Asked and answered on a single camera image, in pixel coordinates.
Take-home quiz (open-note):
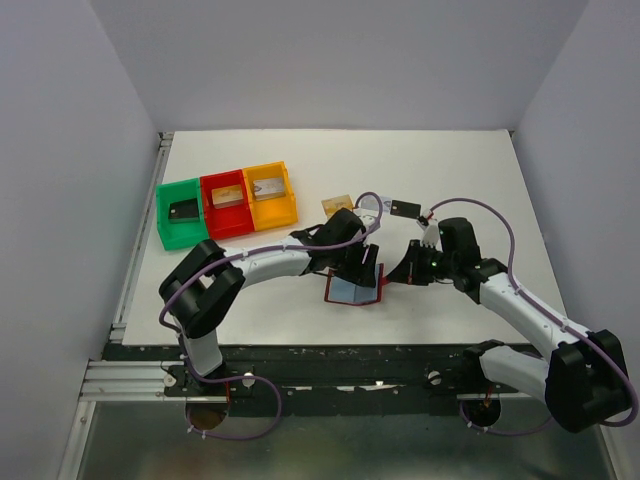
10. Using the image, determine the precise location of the purple cable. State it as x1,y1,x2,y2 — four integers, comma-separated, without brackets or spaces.
158,191,385,441
429,198,629,435

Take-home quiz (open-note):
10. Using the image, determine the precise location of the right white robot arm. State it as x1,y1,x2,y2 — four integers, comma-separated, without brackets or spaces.
386,217,637,433

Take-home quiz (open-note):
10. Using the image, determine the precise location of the silver card stack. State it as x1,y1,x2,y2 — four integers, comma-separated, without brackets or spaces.
252,177,286,201

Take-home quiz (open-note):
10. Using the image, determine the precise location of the aluminium frame rail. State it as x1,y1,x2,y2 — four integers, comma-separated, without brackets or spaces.
77,130,175,401

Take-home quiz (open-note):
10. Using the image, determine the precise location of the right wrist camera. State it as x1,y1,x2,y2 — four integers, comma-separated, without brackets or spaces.
416,210,440,248

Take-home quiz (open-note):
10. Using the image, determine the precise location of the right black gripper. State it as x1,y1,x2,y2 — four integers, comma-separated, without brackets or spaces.
387,239,457,286

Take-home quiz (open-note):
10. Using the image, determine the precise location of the gold VIP card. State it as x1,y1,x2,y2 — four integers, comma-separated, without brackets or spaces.
321,194,354,218

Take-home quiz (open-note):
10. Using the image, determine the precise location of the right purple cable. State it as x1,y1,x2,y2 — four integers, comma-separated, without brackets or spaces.
429,198,629,435

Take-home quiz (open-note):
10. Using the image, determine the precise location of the black card stack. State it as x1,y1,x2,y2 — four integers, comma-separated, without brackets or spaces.
167,198,200,223

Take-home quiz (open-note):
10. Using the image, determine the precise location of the yellow plastic bin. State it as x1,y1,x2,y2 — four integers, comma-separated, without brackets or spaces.
242,161,298,231

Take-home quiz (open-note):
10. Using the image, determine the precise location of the red leather card holder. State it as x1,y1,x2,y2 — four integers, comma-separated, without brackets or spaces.
324,263,384,306

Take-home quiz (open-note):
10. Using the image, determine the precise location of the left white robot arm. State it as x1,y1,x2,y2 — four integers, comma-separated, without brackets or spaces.
159,208,381,395

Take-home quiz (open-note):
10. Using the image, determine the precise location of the red plastic bin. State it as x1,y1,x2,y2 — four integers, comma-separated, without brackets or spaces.
200,170,255,240

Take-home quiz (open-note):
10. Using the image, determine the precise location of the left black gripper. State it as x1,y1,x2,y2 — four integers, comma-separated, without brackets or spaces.
330,238,379,289

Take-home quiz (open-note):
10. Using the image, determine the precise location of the black VIP card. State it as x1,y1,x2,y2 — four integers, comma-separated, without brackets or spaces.
390,199,422,220

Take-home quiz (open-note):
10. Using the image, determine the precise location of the green plastic bin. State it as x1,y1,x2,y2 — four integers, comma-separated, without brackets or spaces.
156,178,209,251

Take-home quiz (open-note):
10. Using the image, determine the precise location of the gold card stack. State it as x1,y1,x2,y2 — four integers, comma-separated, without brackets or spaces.
211,184,244,209

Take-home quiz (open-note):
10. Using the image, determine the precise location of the white VIP card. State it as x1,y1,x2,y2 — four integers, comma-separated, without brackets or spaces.
360,195,392,213

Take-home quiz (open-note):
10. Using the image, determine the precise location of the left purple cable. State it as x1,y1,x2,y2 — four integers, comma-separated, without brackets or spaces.
158,191,385,441

